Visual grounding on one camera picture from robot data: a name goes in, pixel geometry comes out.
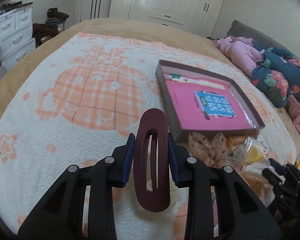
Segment dark clothes pile on stool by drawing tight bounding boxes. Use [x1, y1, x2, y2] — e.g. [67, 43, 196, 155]
[45, 8, 69, 25]

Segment white door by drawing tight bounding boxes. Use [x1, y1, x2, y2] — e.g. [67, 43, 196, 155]
[76, 0, 111, 23]

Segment blue floral padded jacket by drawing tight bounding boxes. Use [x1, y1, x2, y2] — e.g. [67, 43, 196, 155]
[251, 41, 300, 108]

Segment sheer beige red-dotted bow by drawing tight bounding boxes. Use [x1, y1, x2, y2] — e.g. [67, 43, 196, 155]
[188, 132, 229, 168]

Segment white plastic drawer unit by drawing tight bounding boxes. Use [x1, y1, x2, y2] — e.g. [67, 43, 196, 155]
[0, 3, 36, 70]

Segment maroon oval hair claw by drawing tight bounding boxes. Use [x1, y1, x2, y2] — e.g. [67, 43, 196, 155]
[133, 108, 170, 212]

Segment white wardrobe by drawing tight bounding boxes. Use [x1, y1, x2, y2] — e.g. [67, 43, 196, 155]
[109, 0, 224, 37]

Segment yellow accessory in plastic bag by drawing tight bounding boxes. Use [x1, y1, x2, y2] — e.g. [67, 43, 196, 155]
[243, 137, 270, 165]

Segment white and orange fleece blanket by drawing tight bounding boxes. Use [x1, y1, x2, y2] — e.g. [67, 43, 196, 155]
[0, 33, 300, 233]

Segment beige bedspread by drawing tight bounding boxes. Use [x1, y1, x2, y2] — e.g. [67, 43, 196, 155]
[0, 17, 300, 151]

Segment brown shallow cardboard tray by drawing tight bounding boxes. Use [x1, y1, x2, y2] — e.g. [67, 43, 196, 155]
[156, 60, 265, 142]

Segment pink padded jacket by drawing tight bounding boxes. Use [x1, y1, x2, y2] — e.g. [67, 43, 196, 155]
[215, 35, 263, 78]

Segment grey quilted headboard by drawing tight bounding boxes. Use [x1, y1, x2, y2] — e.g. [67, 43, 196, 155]
[227, 20, 300, 102]

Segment orange spiral hair tie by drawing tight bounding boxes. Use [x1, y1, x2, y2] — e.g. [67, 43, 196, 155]
[226, 135, 248, 147]

